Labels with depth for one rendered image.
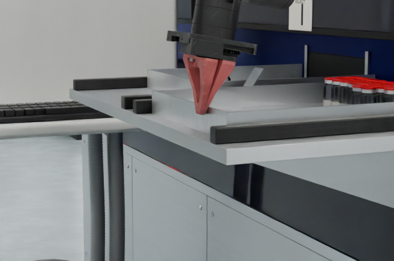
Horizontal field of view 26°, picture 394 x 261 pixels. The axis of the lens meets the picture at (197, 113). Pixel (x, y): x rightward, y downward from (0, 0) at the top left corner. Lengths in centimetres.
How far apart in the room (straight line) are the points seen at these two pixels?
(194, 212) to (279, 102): 83
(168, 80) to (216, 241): 61
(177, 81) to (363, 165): 43
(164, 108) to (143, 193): 127
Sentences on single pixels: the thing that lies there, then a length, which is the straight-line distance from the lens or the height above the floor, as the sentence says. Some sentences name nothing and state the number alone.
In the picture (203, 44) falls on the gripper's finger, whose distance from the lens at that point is 105.
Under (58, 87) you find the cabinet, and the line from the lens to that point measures 195.
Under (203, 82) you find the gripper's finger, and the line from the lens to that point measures 107.
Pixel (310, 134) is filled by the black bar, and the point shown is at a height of 88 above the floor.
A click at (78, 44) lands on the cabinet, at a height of 94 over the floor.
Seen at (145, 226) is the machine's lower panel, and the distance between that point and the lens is 251.
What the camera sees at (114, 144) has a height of 69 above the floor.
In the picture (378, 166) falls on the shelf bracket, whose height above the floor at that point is 82.
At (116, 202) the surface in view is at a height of 55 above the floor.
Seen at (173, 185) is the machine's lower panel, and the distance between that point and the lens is 226.
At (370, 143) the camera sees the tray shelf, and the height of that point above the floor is 87.
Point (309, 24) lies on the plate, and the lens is 159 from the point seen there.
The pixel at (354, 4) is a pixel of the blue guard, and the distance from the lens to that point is 147.
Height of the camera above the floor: 106
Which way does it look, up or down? 8 degrees down
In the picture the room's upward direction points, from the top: straight up
